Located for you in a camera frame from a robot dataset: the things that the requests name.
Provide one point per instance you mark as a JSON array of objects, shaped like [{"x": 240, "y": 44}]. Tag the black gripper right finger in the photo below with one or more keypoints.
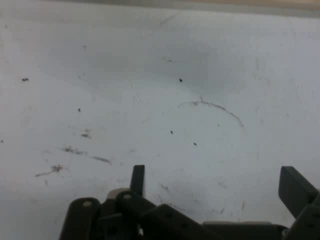
[{"x": 297, "y": 192}]

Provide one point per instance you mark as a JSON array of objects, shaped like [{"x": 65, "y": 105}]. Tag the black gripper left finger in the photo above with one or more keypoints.
[{"x": 130, "y": 210}]

